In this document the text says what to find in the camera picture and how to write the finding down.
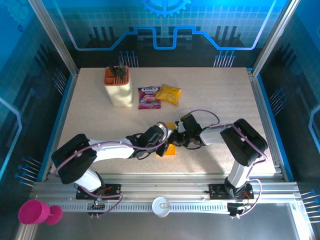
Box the yellow paper sheet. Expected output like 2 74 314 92
156 121 177 158

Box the yellow snack bag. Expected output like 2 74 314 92
154 83 183 107

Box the purple candy bag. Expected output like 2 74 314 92
137 86 162 110

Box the orange cream utensil holder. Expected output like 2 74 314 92
103 65 134 108

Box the small circuit board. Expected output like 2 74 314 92
226 202 251 218
86 197 107 218

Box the pink plastic goblet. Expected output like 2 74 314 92
17 199 63 226

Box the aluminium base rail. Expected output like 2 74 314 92
31 173 301 201

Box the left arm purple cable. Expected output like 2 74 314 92
53 121 170 218

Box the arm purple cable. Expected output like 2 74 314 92
53 121 170 218
188 109 268 220

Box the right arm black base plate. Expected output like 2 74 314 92
208 183 255 201

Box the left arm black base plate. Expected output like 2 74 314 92
75 183 122 201

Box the white slotted cable duct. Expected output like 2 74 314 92
58 201 232 213

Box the blue-edged aluminium side rail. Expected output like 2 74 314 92
37 73 81 182
246 67 288 182

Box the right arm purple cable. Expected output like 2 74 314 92
188 109 268 220

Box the aluminium upright post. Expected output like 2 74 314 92
251 0 301 76
27 0 80 76

